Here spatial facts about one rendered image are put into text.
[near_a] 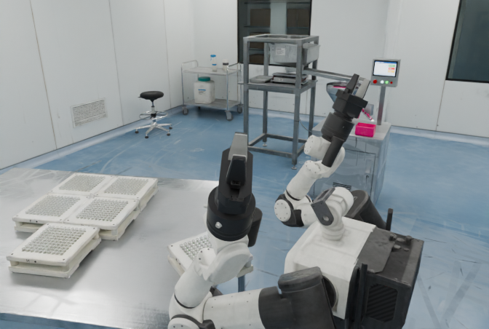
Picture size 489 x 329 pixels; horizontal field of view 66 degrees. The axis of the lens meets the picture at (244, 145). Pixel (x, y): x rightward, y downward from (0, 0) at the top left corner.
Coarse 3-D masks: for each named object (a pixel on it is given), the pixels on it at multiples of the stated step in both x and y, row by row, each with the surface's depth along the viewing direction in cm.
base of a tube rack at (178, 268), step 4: (168, 256) 150; (168, 260) 150; (172, 260) 147; (172, 264) 147; (176, 264) 145; (176, 268) 144; (180, 268) 143; (244, 268) 143; (248, 268) 143; (252, 268) 144; (180, 272) 141; (240, 272) 141; (244, 272) 143; (248, 272) 144; (180, 276) 141; (236, 276) 141; (240, 276) 142; (212, 284) 135; (216, 284) 136
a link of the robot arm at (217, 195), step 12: (252, 156) 67; (252, 168) 65; (252, 180) 63; (216, 192) 68; (228, 192) 61; (240, 192) 61; (216, 204) 68; (228, 204) 61; (240, 204) 61; (252, 204) 69; (216, 216) 67; (228, 216) 67; (240, 216) 67; (252, 216) 69; (216, 228) 69; (228, 228) 68; (240, 228) 69
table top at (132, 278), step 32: (0, 192) 207; (32, 192) 207; (160, 192) 207; (192, 192) 207; (0, 224) 176; (160, 224) 176; (192, 224) 176; (0, 256) 154; (96, 256) 154; (128, 256) 154; (160, 256) 154; (0, 288) 136; (32, 288) 136; (64, 288) 136; (96, 288) 136; (128, 288) 136; (160, 288) 136; (32, 320) 125; (64, 320) 122; (96, 320) 122; (128, 320) 122; (160, 320) 122
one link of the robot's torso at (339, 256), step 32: (352, 224) 103; (288, 256) 96; (320, 256) 90; (352, 256) 90; (384, 256) 90; (416, 256) 90; (352, 288) 85; (384, 288) 84; (352, 320) 91; (384, 320) 86
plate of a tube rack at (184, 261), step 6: (198, 234) 156; (204, 234) 156; (186, 240) 152; (168, 246) 148; (174, 246) 148; (174, 252) 145; (180, 252) 145; (180, 258) 141; (186, 258) 141; (252, 258) 143; (180, 264) 139; (186, 264) 138
